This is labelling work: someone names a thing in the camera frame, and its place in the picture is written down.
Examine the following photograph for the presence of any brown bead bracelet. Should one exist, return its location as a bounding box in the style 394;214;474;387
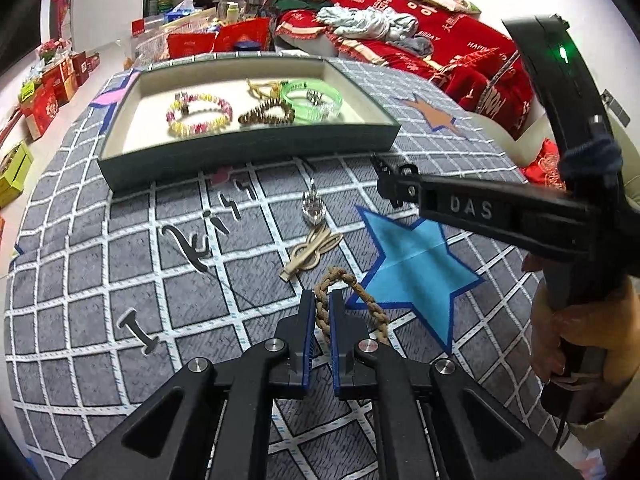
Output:
237;97;296;127

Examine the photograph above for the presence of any green jewelry tray box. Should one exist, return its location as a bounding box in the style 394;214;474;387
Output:
96;54;402;193

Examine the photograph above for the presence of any yellow green box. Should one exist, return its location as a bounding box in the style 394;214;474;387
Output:
0;141;33;208

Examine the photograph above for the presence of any selfie stick pole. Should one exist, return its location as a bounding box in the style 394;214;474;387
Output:
480;50;518;116

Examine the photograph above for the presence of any red embroidered cushion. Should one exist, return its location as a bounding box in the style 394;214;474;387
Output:
520;139;568;191

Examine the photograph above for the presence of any grey checked tablecloth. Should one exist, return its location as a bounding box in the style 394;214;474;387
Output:
4;52;561;480

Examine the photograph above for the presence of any red gift box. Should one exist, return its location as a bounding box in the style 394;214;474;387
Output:
20;82;58;141

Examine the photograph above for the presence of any braided rope bracelet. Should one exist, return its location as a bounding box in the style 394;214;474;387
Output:
313;267;390;348

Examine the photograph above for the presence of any person's right forearm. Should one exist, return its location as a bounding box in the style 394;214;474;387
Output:
565;275;640;466

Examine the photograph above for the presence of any green translucent bangle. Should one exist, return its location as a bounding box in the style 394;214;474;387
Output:
281;80;344;125

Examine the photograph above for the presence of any pink yellow bead bracelet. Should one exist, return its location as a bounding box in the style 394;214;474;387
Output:
166;91;234;138

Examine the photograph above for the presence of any red flower bouquet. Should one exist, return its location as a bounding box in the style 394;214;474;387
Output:
39;39;71;61

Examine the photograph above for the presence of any beige pillow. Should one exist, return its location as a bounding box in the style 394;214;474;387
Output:
414;0;481;13

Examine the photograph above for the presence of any person's right hand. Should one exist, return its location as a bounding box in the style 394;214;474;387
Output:
522;255;568;386

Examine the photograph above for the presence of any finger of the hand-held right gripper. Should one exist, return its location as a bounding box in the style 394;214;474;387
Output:
376;162;422;208

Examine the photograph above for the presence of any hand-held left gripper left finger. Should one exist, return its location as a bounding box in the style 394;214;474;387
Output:
65;290;318;480

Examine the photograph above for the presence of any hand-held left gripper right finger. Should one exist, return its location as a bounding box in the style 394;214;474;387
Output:
327;290;581;480

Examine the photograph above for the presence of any green cloth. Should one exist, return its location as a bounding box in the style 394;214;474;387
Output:
265;0;326;13

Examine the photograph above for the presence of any red gift bag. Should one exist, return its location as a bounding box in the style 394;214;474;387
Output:
215;19;273;53

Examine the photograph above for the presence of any gold bow hair clip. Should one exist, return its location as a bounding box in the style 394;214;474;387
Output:
280;224;343;283

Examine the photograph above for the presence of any grey clothes bundle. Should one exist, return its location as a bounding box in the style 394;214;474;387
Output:
316;6;435;56

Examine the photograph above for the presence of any silver crown ring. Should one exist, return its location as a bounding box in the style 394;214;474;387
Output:
301;179;327;226

